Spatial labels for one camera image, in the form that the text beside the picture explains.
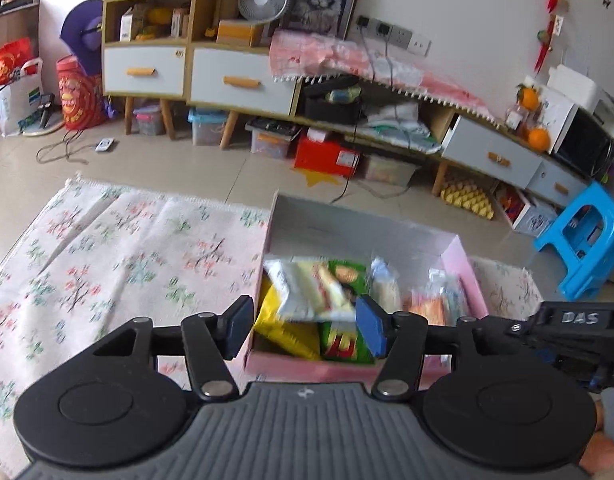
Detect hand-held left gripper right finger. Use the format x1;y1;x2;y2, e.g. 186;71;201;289
356;294;511;404

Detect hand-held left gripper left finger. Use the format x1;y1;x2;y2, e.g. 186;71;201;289
92;295;255;403

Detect green snack packet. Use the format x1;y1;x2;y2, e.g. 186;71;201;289
319;259;376;365

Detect white rice cracker packet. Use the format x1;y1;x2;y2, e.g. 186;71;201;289
368;256;404;311

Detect yellow snack packet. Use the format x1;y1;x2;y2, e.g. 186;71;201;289
253;285;322;361

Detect orange cracker packet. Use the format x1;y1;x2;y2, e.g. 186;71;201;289
408;290;448;327

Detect grey white snack packet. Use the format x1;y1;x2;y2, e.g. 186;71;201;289
263;256;358;322

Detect clear packet light blue label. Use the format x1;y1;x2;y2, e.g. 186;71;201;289
427;267;470;321

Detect pink cardboard box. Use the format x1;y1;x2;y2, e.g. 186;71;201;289
243;190;490;387

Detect person's right hand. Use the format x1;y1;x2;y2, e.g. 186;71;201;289
581;399;614;477

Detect white printed toy box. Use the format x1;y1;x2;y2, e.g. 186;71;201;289
494;185;560;238

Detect blue plastic stool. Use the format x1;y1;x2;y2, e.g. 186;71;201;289
533;182;614;302

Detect floral tablecloth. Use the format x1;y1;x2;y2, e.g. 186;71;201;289
0;176;545;466

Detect white cabinet drawer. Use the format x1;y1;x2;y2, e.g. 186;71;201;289
441;115;544;190
103;46;186;98
526;157;590;208
189;47;298;117

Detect yellow egg tray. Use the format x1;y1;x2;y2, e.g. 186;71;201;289
439;180;496;221

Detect white microwave black door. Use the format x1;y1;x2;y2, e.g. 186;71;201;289
537;85;614;178

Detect red cardboard box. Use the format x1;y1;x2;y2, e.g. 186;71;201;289
293;130;362;178

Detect plain orange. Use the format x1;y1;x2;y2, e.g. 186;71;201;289
528;127;552;153

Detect clear box blue lid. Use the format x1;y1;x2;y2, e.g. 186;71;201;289
188;108;228;147

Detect stack of folded papers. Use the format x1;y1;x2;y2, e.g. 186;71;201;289
359;102;442;153

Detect glass jar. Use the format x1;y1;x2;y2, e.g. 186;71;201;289
504;105;528;133

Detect white printer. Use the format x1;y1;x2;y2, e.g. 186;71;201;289
592;92;614;136

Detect black storage box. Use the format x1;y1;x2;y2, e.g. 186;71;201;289
303;77;368;126

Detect clear box pink contents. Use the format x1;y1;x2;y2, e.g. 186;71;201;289
133;105;166;137

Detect wooden TV cabinet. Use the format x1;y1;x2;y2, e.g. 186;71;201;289
292;75;595;211

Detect orange with leaves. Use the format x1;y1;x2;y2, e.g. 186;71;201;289
517;82;541;111

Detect light green pouch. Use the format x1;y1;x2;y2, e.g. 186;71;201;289
327;87;362;104

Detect pink fringed cloth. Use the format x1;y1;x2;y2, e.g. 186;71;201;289
269;30;502;126

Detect red printed gift bag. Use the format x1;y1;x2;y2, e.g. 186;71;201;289
56;56;108;132

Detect black handheld device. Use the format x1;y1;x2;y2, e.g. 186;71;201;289
37;92;56;128

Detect yellow cardboard box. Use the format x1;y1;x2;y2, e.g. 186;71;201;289
216;19;264;47

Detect white shopping bag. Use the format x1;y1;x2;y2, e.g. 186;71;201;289
0;57;45;138

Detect white upright carton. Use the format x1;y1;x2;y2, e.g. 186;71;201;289
119;7;136;42

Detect purple sun hat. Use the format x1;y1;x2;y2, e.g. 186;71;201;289
60;0;105;78

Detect red plastic bag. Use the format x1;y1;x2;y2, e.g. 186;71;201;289
0;37;34;86

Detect wooden side shelf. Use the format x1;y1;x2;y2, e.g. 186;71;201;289
0;0;44;86

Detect clear box orange handle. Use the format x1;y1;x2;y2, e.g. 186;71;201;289
246;119;302;160

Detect dark thin cable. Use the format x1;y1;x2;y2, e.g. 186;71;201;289
37;130;105;166

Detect black power cable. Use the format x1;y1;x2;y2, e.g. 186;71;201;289
382;35;412;153
359;30;375;81

